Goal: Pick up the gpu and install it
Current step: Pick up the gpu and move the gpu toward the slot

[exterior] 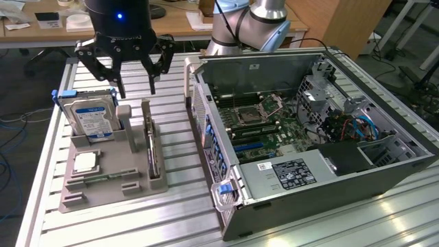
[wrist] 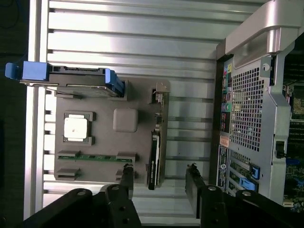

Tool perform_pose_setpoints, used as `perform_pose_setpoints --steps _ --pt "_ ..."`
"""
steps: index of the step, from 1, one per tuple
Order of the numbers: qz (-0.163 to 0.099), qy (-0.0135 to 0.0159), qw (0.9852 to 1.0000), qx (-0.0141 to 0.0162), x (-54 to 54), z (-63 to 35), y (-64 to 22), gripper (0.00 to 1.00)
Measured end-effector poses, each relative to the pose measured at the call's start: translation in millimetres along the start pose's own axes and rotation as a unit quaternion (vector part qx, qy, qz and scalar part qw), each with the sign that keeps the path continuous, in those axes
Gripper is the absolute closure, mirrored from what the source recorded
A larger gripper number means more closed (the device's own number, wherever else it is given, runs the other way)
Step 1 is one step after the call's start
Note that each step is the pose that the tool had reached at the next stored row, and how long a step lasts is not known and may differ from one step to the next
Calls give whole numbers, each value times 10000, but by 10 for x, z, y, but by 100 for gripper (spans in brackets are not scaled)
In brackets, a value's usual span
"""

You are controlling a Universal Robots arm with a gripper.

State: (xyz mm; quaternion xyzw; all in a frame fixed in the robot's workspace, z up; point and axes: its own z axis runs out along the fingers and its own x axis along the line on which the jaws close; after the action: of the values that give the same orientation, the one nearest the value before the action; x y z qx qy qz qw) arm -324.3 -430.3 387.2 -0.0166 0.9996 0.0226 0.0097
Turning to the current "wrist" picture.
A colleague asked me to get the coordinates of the green motherboard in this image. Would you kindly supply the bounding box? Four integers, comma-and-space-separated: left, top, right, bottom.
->
282, 56, 304, 209

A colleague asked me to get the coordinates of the blue expansion slot latch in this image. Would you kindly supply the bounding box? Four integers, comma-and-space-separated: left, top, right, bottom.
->
250, 166, 261, 180
239, 177, 258, 192

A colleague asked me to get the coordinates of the silver CPU chip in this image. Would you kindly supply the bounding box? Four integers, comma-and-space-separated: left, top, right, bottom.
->
63, 114, 91, 143

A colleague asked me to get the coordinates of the grey plastic parts rack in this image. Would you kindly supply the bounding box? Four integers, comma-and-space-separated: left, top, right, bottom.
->
54, 79, 171, 190

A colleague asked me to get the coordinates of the green RAM stick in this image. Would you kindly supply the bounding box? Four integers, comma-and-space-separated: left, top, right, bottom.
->
58, 154, 133, 161

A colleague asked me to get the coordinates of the hard disk in blue caddy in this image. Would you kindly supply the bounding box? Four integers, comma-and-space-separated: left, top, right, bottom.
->
5, 61, 126, 98

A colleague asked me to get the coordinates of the open grey PC case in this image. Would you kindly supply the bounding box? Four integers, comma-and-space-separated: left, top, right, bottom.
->
215, 0, 304, 214

